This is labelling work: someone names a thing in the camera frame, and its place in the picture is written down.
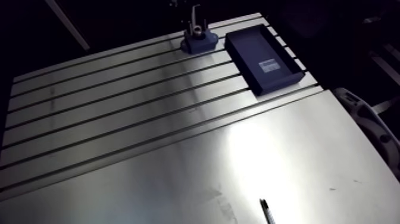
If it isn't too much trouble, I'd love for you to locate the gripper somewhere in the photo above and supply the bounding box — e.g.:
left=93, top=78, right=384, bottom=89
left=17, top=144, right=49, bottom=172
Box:
left=186, top=3, right=209, bottom=33

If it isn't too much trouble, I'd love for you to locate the dark blue-grey housing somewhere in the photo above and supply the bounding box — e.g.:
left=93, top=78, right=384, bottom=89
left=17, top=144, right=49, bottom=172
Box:
left=180, top=29, right=219, bottom=55

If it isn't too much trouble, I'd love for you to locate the dark blue-grey tray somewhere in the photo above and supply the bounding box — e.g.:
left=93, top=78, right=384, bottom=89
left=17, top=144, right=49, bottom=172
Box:
left=224, top=24, right=306, bottom=97

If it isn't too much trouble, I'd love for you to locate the slim black silver rod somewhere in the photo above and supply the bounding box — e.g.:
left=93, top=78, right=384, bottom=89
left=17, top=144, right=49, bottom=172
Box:
left=259, top=198, right=276, bottom=224

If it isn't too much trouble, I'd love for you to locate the pale slanted post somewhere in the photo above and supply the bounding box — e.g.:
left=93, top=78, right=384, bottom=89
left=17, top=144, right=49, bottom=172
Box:
left=43, top=0, right=92, bottom=51

